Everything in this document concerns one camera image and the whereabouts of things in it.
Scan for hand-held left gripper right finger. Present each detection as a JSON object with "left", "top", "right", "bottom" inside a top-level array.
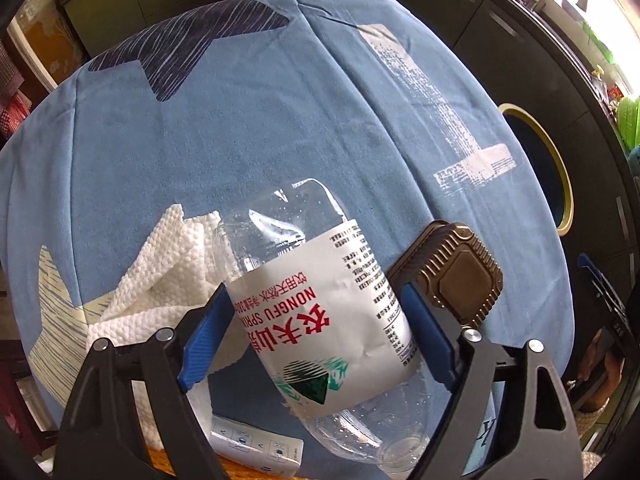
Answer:
[{"left": 402, "top": 282, "right": 585, "bottom": 480}]

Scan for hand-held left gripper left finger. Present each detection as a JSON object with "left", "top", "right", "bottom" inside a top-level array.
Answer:
[{"left": 56, "top": 282, "right": 236, "bottom": 480}]

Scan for crushed clear plastic bottle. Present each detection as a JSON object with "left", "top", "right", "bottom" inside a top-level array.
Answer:
[{"left": 212, "top": 177, "right": 436, "bottom": 476}]

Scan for yellow rimmed trash bin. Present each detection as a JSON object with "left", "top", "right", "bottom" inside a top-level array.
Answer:
[{"left": 497, "top": 103, "right": 574, "bottom": 233}]

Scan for person's right hand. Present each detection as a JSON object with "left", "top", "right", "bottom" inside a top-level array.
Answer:
[{"left": 575, "top": 329, "right": 626, "bottom": 411}]

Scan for brown ribbed square box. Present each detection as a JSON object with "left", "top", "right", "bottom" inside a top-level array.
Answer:
[{"left": 386, "top": 220, "right": 503, "bottom": 328}]

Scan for white paper towel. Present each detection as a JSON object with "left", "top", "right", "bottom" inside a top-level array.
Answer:
[{"left": 85, "top": 204, "right": 251, "bottom": 453}]

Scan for small white drink carton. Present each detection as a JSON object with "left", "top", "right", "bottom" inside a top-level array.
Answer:
[{"left": 209, "top": 414, "right": 305, "bottom": 477}]

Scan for orange foam fruit net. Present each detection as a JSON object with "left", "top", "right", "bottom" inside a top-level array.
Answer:
[{"left": 145, "top": 452, "right": 301, "bottom": 480}]

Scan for green plastic basket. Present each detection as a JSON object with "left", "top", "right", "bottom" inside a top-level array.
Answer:
[{"left": 617, "top": 95, "right": 640, "bottom": 150}]

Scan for dark base cabinets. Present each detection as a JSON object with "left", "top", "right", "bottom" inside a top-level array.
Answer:
[{"left": 377, "top": 0, "right": 640, "bottom": 456}]

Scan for blue patterned tablecloth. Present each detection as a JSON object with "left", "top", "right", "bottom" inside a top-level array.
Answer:
[{"left": 0, "top": 0, "right": 577, "bottom": 480}]

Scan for pink checked apron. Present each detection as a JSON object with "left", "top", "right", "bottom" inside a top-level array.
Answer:
[{"left": 0, "top": 42, "right": 32, "bottom": 137}]

